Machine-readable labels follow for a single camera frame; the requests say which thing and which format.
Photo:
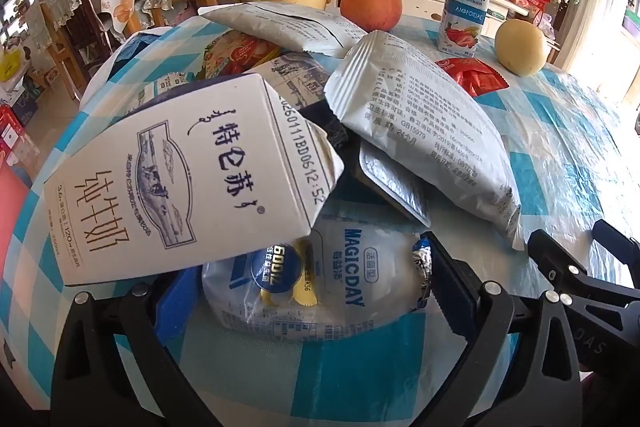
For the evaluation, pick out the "dark wooden chair lace cover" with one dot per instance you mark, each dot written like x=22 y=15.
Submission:
x=65 y=7

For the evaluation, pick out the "Magicday clear bread packet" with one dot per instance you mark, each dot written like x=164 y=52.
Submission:
x=360 y=272

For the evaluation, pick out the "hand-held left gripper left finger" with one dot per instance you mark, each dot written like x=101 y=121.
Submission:
x=177 y=307

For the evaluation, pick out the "pink plastic bin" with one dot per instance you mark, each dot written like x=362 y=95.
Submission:
x=12 y=212

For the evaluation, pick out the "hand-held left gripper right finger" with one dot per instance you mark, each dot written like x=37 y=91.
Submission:
x=452 y=297

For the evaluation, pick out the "red box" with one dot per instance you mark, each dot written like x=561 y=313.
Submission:
x=10 y=129

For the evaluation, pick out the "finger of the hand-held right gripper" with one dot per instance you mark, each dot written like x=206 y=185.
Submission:
x=550 y=252
x=622 y=252

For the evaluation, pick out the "white milk carton blue print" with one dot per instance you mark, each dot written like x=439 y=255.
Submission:
x=175 y=187

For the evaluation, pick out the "red snack packet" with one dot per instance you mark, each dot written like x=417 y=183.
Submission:
x=475 y=77

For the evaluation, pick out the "foil-lidded plastic tray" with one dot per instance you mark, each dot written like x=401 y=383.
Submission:
x=397 y=189

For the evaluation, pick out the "colourful snack wrapper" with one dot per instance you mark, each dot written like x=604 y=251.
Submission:
x=235 y=54

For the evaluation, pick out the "blue checked tablecloth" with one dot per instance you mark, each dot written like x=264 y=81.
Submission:
x=550 y=147

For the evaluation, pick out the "white yoghurt drink bottle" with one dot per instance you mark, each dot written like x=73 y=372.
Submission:
x=462 y=7

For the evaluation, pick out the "red gift bag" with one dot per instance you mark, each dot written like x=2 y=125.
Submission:
x=541 y=7

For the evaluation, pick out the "large grey printed packet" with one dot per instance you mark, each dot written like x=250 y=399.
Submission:
x=425 y=117

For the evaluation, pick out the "red apple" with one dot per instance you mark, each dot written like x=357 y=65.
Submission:
x=372 y=4

